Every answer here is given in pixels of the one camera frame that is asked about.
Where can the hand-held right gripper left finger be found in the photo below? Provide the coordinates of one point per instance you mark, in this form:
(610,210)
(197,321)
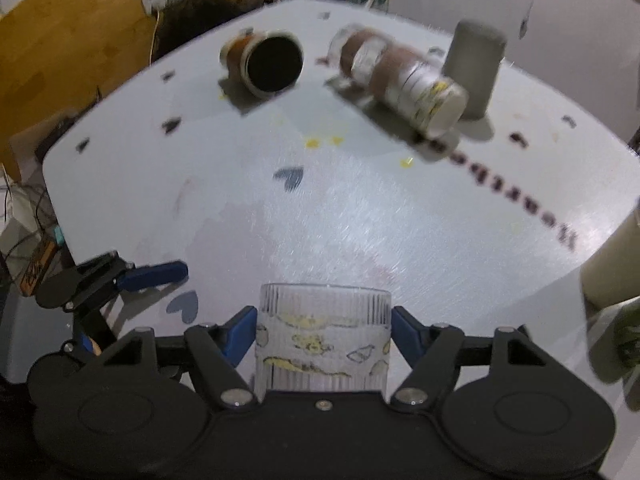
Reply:
(241,336)

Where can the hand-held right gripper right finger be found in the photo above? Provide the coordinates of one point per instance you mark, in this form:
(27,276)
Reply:
(406,336)

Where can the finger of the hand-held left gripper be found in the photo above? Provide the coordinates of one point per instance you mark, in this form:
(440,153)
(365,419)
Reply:
(152,275)
(92,327)

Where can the clear patterned plastic cup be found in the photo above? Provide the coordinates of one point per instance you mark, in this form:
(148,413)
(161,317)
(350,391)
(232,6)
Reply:
(322,342)

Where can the white and green cup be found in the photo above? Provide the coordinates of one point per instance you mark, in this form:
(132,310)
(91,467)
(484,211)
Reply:
(620,345)

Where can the cream cup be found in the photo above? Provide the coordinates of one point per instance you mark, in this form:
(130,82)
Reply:
(617,260)

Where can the brown cup with black inside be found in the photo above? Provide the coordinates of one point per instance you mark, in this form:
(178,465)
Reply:
(265,62)

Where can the grey cup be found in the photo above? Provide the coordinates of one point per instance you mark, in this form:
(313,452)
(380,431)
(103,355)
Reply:
(472,67)

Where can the orange device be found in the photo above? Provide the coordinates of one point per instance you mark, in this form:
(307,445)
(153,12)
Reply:
(37,265)

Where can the dark cloth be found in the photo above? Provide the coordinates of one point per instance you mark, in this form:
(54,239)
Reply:
(205,15)

